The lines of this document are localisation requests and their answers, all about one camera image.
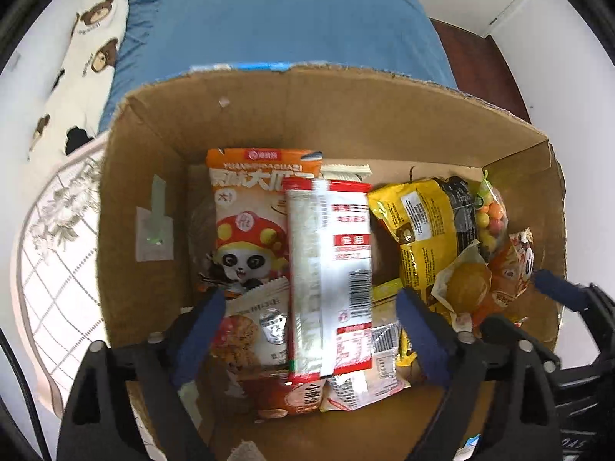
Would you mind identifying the bear print pillow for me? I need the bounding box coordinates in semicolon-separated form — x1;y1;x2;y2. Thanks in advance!
26;0;130;161

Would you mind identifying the small orange panda packet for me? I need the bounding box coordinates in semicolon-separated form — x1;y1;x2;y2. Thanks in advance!
485;228;535;318

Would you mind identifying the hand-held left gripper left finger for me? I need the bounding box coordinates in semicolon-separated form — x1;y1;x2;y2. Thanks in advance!
57;288;228;461

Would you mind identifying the orange red snack packet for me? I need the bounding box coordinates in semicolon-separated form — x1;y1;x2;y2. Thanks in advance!
240;375;330;418

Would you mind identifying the white cookie picture packet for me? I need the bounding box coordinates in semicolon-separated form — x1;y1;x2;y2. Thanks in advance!
211;279;291;370

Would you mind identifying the red and white snack packet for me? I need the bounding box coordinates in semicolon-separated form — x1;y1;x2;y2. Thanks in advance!
281;177;376;385

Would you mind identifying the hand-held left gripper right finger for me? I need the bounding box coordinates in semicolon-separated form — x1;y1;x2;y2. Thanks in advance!
394;288;563;461

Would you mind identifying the orange sunflower seed packet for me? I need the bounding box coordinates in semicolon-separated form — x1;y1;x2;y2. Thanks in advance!
206;148;324;298

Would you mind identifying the clear wrapped bun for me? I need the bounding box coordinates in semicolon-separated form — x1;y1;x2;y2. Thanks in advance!
430;245;493;327

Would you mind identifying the printed quilt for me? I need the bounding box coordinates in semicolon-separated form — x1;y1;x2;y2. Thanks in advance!
10;132;111;418

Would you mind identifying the translucent white snack packet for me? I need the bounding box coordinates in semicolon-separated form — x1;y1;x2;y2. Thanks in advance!
319;322;411;411

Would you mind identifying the yellow and black snack bag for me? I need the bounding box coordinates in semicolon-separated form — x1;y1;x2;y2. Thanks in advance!
367;175;481;298

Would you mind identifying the cardboard box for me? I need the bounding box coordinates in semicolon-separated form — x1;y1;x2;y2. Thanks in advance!
96;62;568;461

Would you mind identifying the colourful candy bag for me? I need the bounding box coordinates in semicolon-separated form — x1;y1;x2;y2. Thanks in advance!
473;168;509;260

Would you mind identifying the blue bedsheet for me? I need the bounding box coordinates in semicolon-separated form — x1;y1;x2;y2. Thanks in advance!
98;0;457;135

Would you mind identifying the cream wafer packet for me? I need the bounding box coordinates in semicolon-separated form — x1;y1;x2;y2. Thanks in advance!
319;163;373;184

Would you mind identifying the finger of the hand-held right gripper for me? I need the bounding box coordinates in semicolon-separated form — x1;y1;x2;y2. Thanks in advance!
532;269;615;342

